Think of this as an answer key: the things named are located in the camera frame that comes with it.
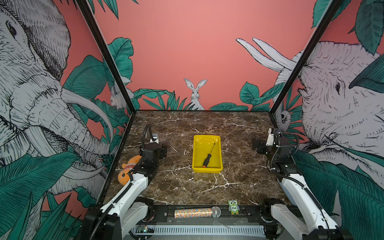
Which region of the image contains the black orange-tipped screwdriver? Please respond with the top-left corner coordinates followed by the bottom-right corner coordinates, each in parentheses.
top-left (203, 143), bottom-right (216, 168)

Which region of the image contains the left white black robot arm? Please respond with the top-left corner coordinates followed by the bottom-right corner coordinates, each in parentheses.
top-left (75, 124), bottom-right (167, 240)

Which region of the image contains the small green circuit board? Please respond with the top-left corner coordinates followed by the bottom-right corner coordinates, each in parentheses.
top-left (135, 225), bottom-right (156, 235)

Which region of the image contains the right black frame post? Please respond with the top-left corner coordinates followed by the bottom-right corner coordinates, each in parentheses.
top-left (269, 0), bottom-right (343, 116)

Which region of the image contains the left black frame post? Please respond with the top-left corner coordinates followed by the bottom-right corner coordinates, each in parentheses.
top-left (76, 0), bottom-right (136, 114)

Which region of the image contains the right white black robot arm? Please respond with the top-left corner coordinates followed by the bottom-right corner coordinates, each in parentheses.
top-left (252, 128), bottom-right (353, 240)

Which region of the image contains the sprinkle-patterned microphone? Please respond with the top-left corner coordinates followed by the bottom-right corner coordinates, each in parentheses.
top-left (174, 206), bottom-right (222, 219)

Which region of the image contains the yellow plastic bin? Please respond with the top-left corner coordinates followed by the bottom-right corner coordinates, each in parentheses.
top-left (192, 135), bottom-right (223, 174)

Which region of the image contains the green owl figurine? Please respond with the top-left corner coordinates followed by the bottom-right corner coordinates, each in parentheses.
top-left (228, 200), bottom-right (240, 215)

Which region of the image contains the white vent grille strip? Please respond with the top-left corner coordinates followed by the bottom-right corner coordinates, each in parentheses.
top-left (132, 225), bottom-right (266, 237)

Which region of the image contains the black frame post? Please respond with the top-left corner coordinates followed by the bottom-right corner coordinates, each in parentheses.
top-left (76, 0), bottom-right (136, 114)
top-left (269, 0), bottom-right (343, 116)

